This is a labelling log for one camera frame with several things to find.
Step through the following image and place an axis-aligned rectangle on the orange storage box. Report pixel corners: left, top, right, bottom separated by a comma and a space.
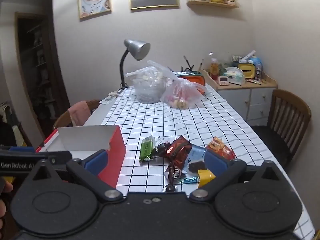
172, 71, 206, 93

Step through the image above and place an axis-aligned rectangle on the person's left hand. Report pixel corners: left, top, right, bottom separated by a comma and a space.
0, 182, 13, 228

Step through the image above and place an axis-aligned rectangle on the dark shelving unit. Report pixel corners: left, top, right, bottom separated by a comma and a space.
25, 25, 58, 120

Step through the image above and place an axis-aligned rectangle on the orange chip packet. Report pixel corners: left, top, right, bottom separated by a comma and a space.
206, 136, 237, 162

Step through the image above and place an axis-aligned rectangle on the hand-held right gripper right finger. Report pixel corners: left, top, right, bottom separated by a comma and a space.
189, 151, 292, 203

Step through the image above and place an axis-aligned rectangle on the white paper sachet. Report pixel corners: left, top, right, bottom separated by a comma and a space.
99, 91, 120, 105

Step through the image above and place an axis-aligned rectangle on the dark-seated wooden chair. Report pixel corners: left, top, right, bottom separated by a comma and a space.
250, 89, 312, 167

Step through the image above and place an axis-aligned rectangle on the yellow snack packet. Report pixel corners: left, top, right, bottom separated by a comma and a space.
197, 169, 216, 188

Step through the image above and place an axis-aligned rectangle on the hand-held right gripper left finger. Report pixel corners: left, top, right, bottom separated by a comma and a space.
24, 149, 123, 203

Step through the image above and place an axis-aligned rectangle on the green white tissue box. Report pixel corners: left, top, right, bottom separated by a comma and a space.
222, 66, 245, 85

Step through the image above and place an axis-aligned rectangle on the green snack packet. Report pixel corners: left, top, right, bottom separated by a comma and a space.
139, 136, 156, 163

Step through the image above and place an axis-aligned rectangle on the wooden wall shelf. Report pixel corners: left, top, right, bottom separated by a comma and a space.
185, 0, 239, 8

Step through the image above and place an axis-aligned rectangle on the plastic bag of red snacks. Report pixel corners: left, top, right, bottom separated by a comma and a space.
147, 60, 208, 109

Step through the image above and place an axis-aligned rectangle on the red-brown cookie packet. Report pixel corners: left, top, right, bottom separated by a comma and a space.
166, 135, 193, 168

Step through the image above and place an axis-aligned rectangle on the white checked tablecloth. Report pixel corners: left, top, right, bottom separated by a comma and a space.
100, 84, 315, 239

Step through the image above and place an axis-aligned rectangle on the quilted chair cover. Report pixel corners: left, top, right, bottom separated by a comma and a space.
0, 102, 14, 123

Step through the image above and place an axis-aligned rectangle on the red cardboard box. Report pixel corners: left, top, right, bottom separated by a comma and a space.
36, 125, 127, 189

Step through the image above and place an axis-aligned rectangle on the brown chocolate candy packet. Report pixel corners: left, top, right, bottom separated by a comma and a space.
165, 165, 187, 184

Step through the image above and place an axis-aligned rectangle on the dark snack packet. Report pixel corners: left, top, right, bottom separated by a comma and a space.
156, 143, 173, 157

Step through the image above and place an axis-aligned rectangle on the pink towel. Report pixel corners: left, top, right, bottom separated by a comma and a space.
67, 101, 91, 127

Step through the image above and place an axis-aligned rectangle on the silver desk lamp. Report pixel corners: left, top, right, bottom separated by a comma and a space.
117, 39, 151, 93

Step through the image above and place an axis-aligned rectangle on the yellow container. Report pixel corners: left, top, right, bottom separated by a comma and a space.
237, 63, 255, 80

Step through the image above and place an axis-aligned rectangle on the black brush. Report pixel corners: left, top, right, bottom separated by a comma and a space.
183, 55, 195, 72

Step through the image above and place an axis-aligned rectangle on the clear plastic bag with container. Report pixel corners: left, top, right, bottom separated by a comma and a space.
125, 66, 167, 104

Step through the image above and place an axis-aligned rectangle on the small blue candy bar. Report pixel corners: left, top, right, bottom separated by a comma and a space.
179, 176, 200, 184

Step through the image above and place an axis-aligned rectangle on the orange drink bottle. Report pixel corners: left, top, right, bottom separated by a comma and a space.
209, 58, 219, 80

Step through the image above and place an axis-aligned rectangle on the white tube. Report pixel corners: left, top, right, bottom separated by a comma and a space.
239, 50, 257, 63

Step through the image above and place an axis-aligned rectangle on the blue white bag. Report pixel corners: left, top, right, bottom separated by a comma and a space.
247, 56, 263, 78

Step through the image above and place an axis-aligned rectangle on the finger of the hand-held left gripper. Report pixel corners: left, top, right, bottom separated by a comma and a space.
37, 151, 73, 166
0, 145, 36, 153

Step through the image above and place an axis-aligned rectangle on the light blue cookie packet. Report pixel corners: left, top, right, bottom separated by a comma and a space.
186, 145, 209, 174

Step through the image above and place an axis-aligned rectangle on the white wooden-topped cabinet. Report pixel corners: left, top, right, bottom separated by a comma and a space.
202, 69, 278, 128

